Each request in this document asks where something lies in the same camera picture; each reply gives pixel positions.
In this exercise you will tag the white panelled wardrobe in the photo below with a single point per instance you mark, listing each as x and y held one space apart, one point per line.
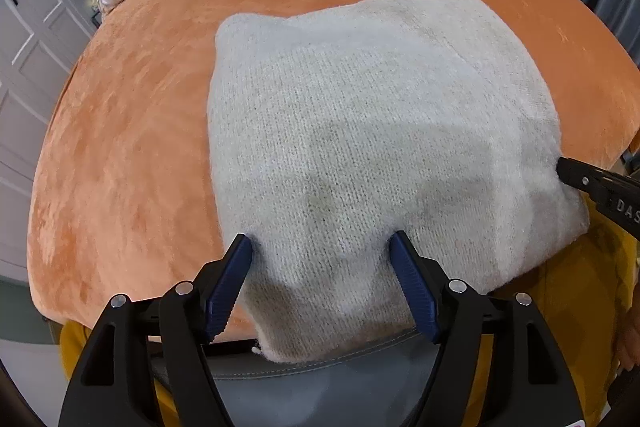
41 40

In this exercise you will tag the grey leather bed frame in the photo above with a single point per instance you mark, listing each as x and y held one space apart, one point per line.
378 385

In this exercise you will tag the person's right hand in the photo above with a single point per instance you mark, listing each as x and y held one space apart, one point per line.
628 340

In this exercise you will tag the yellow jacket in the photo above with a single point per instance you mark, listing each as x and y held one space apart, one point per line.
583 292

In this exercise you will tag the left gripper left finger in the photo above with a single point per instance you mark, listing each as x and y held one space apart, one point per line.
113 381

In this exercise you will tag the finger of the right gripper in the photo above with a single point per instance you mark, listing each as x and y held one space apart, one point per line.
616 197

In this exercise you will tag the orange plush bed blanket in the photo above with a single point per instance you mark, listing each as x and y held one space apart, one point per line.
122 202

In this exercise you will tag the white knitted sweater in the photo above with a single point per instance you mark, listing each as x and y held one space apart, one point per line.
332 130

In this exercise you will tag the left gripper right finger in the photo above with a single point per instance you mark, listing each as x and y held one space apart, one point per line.
528 381

